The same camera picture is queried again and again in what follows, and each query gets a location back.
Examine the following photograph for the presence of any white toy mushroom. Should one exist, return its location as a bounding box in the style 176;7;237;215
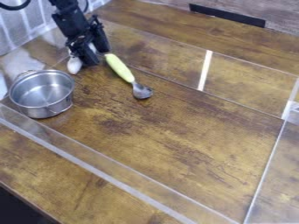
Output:
66;49;84;74

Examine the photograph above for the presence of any small steel pot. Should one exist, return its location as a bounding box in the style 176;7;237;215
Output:
8;70;74;119

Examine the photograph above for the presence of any green handled metal spoon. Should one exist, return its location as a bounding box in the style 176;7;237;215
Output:
105;53;153;100

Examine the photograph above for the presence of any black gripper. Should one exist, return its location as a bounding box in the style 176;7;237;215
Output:
49;0;110;67

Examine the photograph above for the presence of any black bar on table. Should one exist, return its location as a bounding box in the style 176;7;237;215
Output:
189;3;267;28

